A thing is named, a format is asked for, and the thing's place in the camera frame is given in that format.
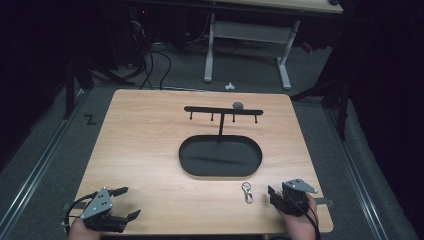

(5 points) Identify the person's right hand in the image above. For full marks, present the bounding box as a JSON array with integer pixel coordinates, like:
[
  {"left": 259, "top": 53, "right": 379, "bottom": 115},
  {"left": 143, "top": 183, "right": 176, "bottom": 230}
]
[{"left": 276, "top": 193, "right": 323, "bottom": 240}]

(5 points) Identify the desk with white metal frame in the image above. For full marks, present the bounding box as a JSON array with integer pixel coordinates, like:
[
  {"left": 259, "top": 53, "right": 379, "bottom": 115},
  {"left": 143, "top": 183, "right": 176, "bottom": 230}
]
[{"left": 202, "top": 0, "right": 344, "bottom": 91}]

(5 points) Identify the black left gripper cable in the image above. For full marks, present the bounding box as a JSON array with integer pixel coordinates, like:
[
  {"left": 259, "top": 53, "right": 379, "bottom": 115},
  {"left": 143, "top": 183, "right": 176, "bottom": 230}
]
[{"left": 62, "top": 191, "right": 100, "bottom": 236}]

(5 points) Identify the black metal stand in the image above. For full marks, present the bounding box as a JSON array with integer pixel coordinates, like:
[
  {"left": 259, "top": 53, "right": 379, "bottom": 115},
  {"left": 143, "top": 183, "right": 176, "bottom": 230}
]
[
  {"left": 63, "top": 56, "right": 136, "bottom": 120},
  {"left": 289, "top": 76, "right": 352, "bottom": 141}
]

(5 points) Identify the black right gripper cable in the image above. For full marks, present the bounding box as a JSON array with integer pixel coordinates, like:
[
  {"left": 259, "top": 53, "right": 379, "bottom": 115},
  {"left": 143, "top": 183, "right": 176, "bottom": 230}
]
[{"left": 289, "top": 195, "right": 323, "bottom": 240}]

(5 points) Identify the black floor cable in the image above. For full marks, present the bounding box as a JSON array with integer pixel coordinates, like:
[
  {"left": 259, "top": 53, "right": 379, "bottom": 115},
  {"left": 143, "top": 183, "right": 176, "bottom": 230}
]
[
  {"left": 151, "top": 49, "right": 173, "bottom": 91},
  {"left": 128, "top": 19, "right": 155, "bottom": 90}
]

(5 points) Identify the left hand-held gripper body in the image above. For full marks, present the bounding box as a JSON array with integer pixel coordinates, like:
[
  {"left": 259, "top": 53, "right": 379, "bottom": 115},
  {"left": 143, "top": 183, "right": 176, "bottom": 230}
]
[{"left": 79, "top": 186, "right": 129, "bottom": 234}]

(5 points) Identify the black key rack with tray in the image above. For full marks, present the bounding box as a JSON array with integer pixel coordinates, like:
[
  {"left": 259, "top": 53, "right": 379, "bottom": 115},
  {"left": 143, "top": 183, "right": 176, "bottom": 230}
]
[{"left": 178, "top": 105, "right": 264, "bottom": 178}]

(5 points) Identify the silver keychain clasp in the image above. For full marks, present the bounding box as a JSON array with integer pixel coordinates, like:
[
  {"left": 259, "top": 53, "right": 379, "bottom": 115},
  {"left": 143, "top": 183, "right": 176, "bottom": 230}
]
[{"left": 241, "top": 181, "right": 254, "bottom": 205}]

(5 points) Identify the person's left hand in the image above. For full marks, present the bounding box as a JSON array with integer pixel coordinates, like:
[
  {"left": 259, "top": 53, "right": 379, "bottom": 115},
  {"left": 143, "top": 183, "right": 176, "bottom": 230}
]
[{"left": 67, "top": 213, "right": 103, "bottom": 240}]

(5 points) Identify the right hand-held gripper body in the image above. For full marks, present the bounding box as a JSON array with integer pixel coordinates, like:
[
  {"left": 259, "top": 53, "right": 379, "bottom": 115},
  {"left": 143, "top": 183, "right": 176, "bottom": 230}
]
[{"left": 279, "top": 178, "right": 319, "bottom": 217}]

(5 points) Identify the metal floor rail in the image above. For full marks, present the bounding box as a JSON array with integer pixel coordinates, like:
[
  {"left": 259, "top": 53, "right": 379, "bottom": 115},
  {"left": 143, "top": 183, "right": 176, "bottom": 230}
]
[
  {"left": 0, "top": 88, "right": 92, "bottom": 240},
  {"left": 324, "top": 106, "right": 390, "bottom": 240}
]

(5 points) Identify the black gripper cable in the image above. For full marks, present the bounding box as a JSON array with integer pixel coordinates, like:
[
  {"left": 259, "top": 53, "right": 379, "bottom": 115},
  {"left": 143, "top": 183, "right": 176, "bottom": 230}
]
[
  {"left": 62, "top": 191, "right": 100, "bottom": 236},
  {"left": 289, "top": 195, "right": 323, "bottom": 240}
]

